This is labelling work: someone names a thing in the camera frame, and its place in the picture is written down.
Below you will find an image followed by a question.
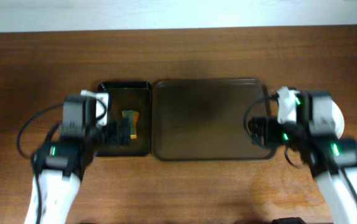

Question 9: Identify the green and orange sponge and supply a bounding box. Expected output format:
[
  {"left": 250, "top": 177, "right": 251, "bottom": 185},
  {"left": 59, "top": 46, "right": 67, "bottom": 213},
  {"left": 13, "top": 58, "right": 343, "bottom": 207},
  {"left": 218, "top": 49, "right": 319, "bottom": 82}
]
[{"left": 121, "top": 110, "right": 139, "bottom": 139}]

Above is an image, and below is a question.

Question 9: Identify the white plate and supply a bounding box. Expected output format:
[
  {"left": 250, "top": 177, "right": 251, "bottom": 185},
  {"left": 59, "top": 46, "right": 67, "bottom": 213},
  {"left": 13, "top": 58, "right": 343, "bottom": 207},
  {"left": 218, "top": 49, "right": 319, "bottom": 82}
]
[{"left": 332, "top": 101, "right": 345, "bottom": 139}]

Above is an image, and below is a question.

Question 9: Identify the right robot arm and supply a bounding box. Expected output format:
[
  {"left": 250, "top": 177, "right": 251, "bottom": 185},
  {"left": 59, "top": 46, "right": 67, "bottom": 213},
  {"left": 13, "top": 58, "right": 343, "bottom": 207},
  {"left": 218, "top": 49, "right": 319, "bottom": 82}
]
[{"left": 243, "top": 87, "right": 357, "bottom": 223}]

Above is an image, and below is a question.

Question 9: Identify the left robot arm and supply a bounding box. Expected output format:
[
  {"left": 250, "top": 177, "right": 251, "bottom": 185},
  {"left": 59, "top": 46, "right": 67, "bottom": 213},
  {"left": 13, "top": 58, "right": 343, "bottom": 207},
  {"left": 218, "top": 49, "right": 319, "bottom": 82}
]
[{"left": 25, "top": 90, "right": 130, "bottom": 223}]

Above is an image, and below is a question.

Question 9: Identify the small black tray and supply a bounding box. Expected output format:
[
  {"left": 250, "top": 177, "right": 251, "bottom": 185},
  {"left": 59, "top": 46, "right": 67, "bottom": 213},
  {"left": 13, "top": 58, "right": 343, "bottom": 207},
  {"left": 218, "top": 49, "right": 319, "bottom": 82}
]
[{"left": 97, "top": 81, "right": 152, "bottom": 157}]

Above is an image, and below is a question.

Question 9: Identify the brown plastic serving tray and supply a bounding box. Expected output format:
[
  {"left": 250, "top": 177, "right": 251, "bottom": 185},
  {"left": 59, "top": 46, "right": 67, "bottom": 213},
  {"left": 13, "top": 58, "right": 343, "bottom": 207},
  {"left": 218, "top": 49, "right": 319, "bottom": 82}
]
[{"left": 151, "top": 78, "right": 275, "bottom": 161}]

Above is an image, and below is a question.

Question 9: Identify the right black cable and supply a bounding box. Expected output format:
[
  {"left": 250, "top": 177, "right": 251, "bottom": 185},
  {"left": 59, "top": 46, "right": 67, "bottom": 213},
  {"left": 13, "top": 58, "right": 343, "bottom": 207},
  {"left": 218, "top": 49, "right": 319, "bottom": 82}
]
[{"left": 242, "top": 95, "right": 357, "bottom": 224}]

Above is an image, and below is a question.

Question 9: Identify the black cable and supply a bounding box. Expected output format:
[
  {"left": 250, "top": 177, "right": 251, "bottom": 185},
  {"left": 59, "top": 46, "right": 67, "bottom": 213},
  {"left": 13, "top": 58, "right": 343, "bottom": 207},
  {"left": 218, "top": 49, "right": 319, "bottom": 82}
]
[
  {"left": 242, "top": 95, "right": 357, "bottom": 224},
  {"left": 16, "top": 96, "right": 109, "bottom": 224}
]

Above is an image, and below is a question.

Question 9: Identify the left black cable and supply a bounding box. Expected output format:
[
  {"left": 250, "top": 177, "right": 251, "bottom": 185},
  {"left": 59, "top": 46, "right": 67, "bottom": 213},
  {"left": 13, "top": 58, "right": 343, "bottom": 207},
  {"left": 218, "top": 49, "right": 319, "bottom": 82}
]
[{"left": 16, "top": 96, "right": 109, "bottom": 224}]

